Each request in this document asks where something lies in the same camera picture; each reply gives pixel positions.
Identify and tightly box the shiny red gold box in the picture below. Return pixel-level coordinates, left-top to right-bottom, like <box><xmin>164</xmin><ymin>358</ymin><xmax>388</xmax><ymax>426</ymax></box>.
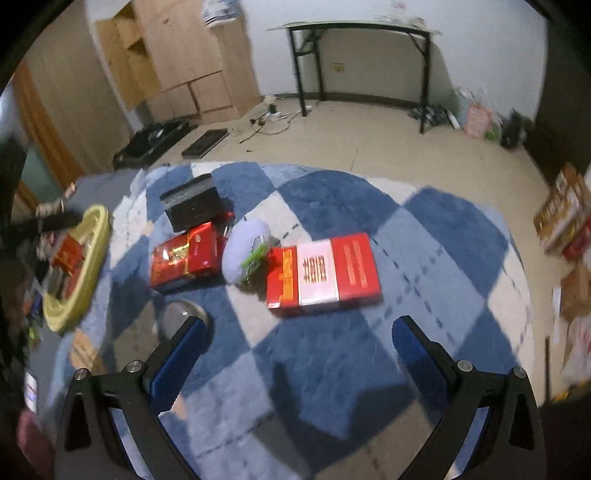
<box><xmin>149</xmin><ymin>212</ymin><xmax>235</xmax><ymax>293</ymax></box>

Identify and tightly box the dark brown door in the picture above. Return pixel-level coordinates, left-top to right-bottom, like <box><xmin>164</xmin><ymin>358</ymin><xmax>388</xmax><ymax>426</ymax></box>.
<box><xmin>525</xmin><ymin>22</ymin><xmax>590</xmax><ymax>184</ymax></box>

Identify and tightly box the wooden cabinet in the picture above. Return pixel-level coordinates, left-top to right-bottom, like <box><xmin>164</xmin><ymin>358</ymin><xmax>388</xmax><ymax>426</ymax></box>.
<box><xmin>85</xmin><ymin>1</ymin><xmax>263</xmax><ymax>125</ymax></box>

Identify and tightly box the blue white checkered rug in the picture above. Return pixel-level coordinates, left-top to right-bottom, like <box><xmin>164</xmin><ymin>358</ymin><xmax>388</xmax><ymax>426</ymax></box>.
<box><xmin>45</xmin><ymin>161</ymin><xmax>537</xmax><ymax>480</ymax></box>

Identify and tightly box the black flat tray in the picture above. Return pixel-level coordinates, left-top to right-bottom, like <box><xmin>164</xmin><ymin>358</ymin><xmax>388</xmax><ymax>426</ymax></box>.
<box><xmin>181</xmin><ymin>129</ymin><xmax>228</xmax><ymax>160</ymax></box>

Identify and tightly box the black folding table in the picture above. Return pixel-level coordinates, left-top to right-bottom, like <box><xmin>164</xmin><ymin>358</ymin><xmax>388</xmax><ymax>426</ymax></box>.
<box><xmin>276</xmin><ymin>20</ymin><xmax>438</xmax><ymax>133</ymax></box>

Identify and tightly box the red white cigarette carton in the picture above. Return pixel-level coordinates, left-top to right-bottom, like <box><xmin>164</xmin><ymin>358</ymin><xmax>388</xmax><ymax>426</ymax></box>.
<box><xmin>266</xmin><ymin>233</ymin><xmax>382</xmax><ymax>312</ymax></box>

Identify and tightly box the black round sandwich cookie box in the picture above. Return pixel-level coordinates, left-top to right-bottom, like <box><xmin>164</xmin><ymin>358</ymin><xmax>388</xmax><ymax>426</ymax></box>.
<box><xmin>159</xmin><ymin>173</ymin><xmax>223</xmax><ymax>232</ymax></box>

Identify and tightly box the printed cardboard box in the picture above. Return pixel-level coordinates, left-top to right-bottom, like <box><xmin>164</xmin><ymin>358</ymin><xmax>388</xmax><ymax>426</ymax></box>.
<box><xmin>533</xmin><ymin>163</ymin><xmax>590</xmax><ymax>256</ymax></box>

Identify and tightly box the black bag by door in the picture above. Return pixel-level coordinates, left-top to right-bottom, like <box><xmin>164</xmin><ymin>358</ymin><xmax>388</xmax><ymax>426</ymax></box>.
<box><xmin>500</xmin><ymin>110</ymin><xmax>533</xmax><ymax>151</ymax></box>

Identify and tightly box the lavender plush ball keychain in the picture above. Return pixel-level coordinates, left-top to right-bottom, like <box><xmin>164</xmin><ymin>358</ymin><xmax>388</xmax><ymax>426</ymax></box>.
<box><xmin>221</xmin><ymin>218</ymin><xmax>270</xmax><ymax>285</ymax></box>

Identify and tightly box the red box in basin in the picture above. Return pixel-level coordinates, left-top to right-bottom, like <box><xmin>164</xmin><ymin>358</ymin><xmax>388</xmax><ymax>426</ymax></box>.
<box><xmin>52</xmin><ymin>234</ymin><xmax>84</xmax><ymax>276</ymax></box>

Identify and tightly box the grey bed sheet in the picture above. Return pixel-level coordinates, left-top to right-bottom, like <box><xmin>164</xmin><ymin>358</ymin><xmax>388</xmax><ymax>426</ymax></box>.
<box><xmin>29</xmin><ymin>170</ymin><xmax>140</xmax><ymax>423</ymax></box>

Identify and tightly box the white power strip with cables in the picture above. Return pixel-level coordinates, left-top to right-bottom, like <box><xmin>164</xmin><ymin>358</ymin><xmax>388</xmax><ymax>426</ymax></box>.
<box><xmin>238</xmin><ymin>104</ymin><xmax>311</xmax><ymax>145</ymax></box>

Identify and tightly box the yellow plastic basin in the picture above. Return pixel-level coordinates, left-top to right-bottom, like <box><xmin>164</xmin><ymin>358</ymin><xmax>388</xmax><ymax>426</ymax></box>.
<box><xmin>42</xmin><ymin>204</ymin><xmax>110</xmax><ymax>334</ymax></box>

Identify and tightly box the pink plastic bag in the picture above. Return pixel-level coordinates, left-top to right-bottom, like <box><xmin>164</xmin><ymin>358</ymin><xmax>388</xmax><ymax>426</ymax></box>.
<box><xmin>464</xmin><ymin>103</ymin><xmax>492</xmax><ymax>140</ymax></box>

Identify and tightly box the orange rug label patch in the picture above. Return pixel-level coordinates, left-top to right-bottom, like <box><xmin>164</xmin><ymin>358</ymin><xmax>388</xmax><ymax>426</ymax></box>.
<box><xmin>69</xmin><ymin>328</ymin><xmax>107</xmax><ymax>375</ymax></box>

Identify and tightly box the open black case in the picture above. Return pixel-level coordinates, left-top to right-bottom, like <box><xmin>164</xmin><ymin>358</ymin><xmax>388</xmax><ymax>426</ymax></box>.
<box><xmin>112</xmin><ymin>120</ymin><xmax>195</xmax><ymax>170</ymax></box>

